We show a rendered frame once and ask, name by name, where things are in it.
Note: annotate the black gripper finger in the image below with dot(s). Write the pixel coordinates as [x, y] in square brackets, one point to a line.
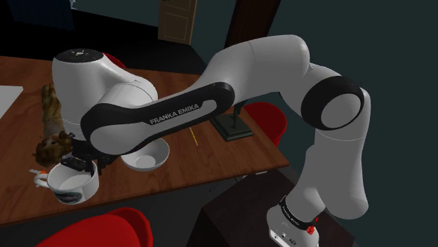
[105, 163]
[77, 164]

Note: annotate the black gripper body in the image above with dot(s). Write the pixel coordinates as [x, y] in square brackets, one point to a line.
[82, 147]

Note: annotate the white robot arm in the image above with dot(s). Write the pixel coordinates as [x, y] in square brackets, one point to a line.
[260, 61]

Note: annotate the white mug with dark print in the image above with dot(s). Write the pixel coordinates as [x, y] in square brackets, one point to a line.
[73, 190]

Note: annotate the white bowl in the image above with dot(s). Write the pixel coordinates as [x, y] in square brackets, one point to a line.
[147, 160]

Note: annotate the brown furry animal figure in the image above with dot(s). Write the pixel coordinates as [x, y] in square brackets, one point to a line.
[51, 113]

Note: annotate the red chair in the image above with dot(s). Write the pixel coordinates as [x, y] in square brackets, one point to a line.
[92, 232]
[115, 61]
[268, 118]

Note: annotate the yellow pencil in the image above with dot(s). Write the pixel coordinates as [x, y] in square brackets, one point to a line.
[194, 137]

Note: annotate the brown wooden table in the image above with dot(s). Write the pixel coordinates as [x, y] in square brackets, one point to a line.
[205, 162]

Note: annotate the dark statue on square base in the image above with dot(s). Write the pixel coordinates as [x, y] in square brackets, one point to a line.
[232, 128]

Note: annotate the dark robot stand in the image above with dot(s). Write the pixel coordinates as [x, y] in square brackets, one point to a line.
[236, 219]

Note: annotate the tan panelled door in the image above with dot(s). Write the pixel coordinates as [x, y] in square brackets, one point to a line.
[178, 20]

